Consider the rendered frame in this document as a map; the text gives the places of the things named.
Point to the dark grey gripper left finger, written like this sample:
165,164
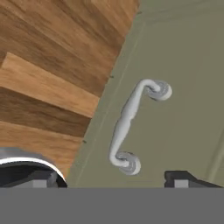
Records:
40,183

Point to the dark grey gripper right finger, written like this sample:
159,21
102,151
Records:
180,183

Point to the olive green drawer front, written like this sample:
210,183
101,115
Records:
180,58

